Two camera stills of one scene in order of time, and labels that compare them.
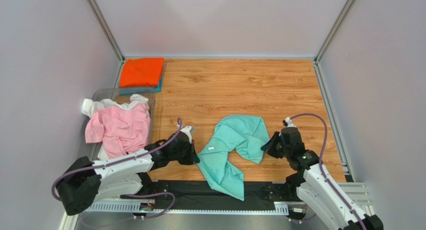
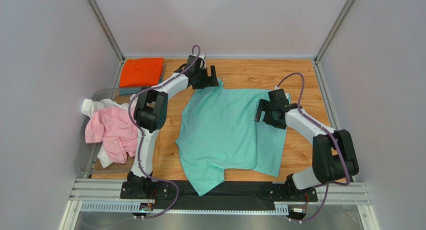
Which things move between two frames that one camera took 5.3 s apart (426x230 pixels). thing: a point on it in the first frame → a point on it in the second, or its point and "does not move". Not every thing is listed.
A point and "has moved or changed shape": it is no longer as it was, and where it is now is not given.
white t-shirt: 89,105 does not move
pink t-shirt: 120,130 does not move
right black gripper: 275,145 → 268,111
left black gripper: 192,157 → 210,81
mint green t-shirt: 248,136 has moved or changed shape
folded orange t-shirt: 141,72 does not move
